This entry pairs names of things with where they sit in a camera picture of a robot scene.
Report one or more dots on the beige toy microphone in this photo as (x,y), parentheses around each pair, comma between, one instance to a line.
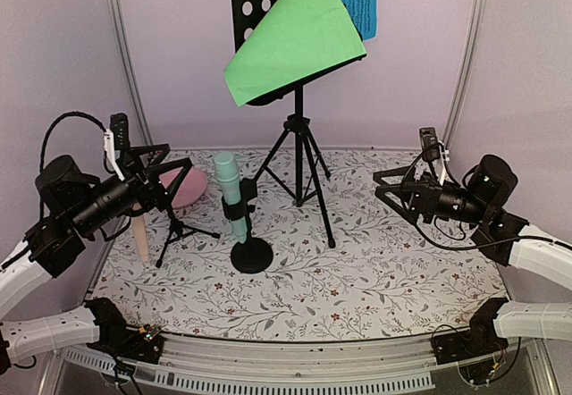
(140,233)

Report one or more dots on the pink round pad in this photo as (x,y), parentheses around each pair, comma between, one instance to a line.
(192,187)

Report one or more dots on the left metal frame post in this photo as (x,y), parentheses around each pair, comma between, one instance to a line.
(115,8)

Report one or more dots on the black small tripod mic stand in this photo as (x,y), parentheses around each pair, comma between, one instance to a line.
(179,230)

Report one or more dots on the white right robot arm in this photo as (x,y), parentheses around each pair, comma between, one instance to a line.
(506,239)

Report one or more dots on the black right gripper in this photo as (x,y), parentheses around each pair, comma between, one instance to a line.
(425,198)

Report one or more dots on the right metal frame post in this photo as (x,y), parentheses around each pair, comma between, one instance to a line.
(476,16)

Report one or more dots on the green paper sheet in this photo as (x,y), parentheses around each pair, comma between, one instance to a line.
(294,40)

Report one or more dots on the metal frame post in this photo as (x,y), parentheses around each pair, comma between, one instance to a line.
(476,16)
(115,8)

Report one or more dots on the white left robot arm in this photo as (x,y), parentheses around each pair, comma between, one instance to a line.
(79,205)

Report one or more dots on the black round-base mic stand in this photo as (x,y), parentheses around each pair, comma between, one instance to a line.
(254,255)

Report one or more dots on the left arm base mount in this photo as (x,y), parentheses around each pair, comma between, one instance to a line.
(128,346)

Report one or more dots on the black tripod music stand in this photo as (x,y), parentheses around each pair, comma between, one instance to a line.
(295,161)

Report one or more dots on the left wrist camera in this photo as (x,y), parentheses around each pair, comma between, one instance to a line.
(116,143)

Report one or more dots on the front metal rail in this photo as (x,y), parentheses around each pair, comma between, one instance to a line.
(193,365)

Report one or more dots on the floral patterned table mat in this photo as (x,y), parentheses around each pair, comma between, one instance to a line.
(382,279)

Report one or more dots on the mint green toy microphone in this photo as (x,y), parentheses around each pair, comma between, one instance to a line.
(227,174)

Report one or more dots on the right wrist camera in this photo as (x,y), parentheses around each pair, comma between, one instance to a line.
(434,153)

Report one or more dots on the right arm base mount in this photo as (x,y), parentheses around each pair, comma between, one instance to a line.
(450,345)

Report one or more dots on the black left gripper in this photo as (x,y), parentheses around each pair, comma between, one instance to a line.
(153,194)

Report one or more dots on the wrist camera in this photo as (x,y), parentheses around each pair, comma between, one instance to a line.
(116,143)
(434,153)

